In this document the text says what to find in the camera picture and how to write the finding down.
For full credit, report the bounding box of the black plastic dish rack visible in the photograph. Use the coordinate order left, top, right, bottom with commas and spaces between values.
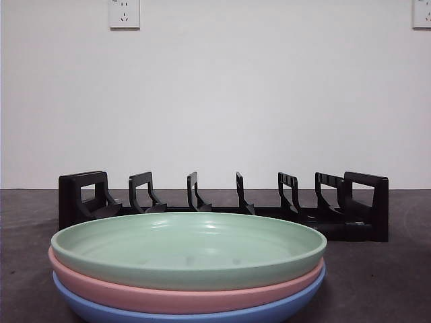
57, 170, 390, 243

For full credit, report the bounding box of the pink round plate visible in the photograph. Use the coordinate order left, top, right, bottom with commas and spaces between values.
47, 244, 325, 314

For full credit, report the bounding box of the blue round plate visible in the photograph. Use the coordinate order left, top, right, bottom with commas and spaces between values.
51, 262, 328, 323

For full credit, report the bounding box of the white wall socket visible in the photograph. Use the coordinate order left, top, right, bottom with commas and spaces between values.
411, 0, 431, 30
108, 0, 141, 30

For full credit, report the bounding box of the green round plate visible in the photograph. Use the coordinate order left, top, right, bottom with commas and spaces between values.
50, 211, 328, 290

